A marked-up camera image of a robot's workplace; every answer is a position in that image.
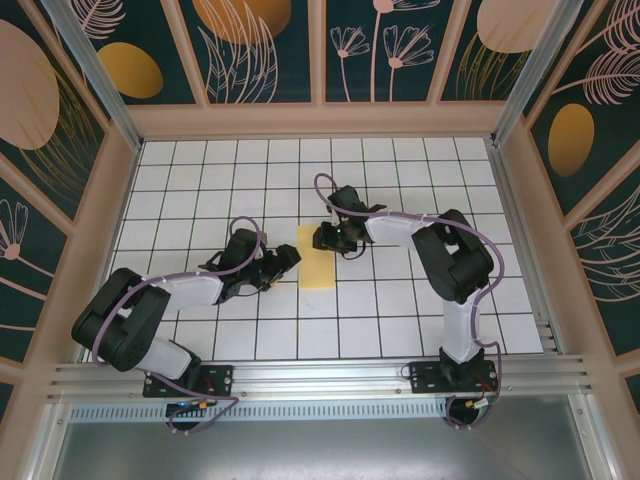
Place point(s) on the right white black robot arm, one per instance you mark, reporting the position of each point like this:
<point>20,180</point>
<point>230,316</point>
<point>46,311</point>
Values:
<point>450,265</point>

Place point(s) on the aluminium mounting rail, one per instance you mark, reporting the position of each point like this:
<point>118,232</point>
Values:
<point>320,377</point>

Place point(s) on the aluminium side rail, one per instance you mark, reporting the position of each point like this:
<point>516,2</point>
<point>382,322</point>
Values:
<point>510,190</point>

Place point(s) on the aluminium frame post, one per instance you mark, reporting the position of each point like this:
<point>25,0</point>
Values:
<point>595,440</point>
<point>534,75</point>
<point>47,445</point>
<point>95,75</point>

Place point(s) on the yellow cloth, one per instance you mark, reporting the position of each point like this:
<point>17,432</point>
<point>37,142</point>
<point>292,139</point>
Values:
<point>315,270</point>

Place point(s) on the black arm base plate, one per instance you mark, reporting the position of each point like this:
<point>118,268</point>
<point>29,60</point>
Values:
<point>425,377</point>
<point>220,380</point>

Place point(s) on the small controller board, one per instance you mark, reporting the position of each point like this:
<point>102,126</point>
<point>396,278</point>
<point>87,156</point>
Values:
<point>477,404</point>
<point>192,404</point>

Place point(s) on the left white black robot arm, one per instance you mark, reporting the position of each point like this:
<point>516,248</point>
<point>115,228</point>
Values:
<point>125,325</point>

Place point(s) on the grey metal sheet panel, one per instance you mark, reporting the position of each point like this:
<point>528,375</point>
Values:
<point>320,450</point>

